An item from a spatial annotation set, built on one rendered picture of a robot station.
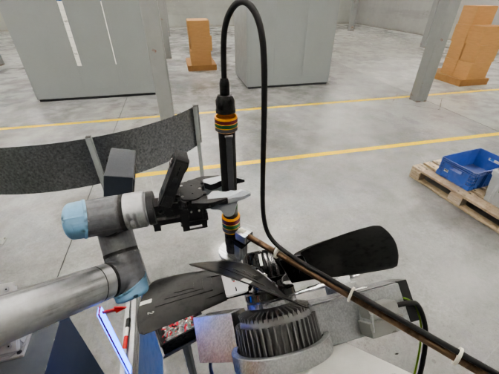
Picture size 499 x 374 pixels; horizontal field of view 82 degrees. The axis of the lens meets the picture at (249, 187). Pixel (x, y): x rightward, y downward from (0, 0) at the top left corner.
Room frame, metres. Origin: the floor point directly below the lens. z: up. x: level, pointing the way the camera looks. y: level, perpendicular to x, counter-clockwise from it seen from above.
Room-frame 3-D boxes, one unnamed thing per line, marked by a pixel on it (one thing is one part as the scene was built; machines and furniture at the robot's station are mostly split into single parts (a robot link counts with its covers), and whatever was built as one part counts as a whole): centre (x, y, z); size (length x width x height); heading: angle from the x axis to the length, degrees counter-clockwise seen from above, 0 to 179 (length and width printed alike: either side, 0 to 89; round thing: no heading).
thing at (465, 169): (2.70, -2.45, 0.25); 0.60 x 0.41 x 0.22; 110
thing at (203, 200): (0.47, 0.09, 1.50); 0.09 x 0.05 x 0.02; 94
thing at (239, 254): (0.51, 0.04, 1.35); 0.09 x 0.07 x 0.10; 50
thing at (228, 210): (0.48, 0.04, 1.48); 0.09 x 0.03 x 0.06; 94
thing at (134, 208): (0.46, 0.23, 1.48); 0.08 x 0.05 x 0.08; 15
